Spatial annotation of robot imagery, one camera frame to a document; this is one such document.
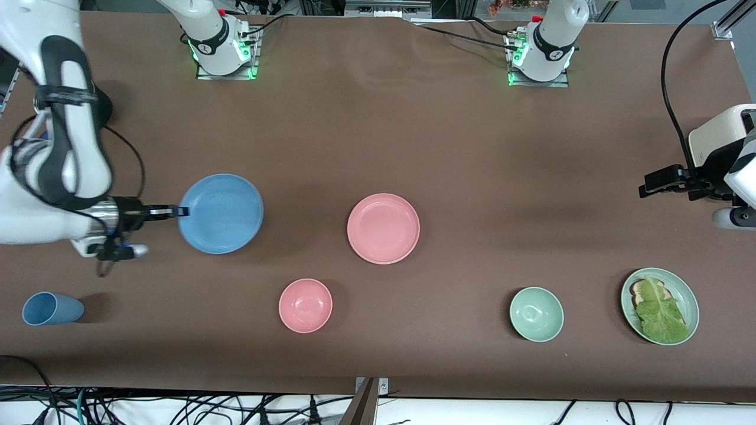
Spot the blue plate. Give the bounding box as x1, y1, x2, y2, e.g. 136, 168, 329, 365
178, 173, 265, 255

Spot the pink plate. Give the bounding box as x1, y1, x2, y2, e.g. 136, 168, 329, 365
347, 193, 421, 265

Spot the bread slice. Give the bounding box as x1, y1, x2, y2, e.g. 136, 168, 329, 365
630, 279, 668, 309

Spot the green plate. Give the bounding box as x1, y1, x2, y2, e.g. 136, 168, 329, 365
620, 267, 700, 346

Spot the blue cup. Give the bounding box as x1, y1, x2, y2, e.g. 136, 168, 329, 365
22, 292, 85, 326

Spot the green lettuce leaf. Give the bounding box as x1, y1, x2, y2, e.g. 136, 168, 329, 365
635, 275, 691, 345

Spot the pink bowl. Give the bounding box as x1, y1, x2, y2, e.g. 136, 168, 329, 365
278, 278, 334, 334

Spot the green bowl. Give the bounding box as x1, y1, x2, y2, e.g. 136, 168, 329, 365
509, 286, 565, 343

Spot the brown table cover sheet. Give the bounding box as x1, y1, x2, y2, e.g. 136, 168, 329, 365
0, 11, 756, 403

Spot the dark wedge-shaped bar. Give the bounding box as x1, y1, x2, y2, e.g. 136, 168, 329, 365
338, 378, 379, 425

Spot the long black hanging cable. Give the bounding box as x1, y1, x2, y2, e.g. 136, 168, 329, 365
660, 0, 731, 178

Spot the aluminium frame profile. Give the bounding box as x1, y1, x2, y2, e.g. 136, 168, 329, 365
712, 0, 756, 41

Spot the black right arm base cable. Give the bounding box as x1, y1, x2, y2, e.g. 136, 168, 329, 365
235, 0, 296, 43

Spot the black arm base cable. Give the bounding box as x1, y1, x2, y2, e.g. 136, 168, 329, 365
413, 17, 522, 53
235, 0, 296, 43

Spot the black left arm base cable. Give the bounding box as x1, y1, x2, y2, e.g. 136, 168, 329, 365
413, 17, 522, 53

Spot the metal table edge bracket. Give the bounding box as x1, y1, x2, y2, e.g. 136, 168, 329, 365
354, 377, 390, 397

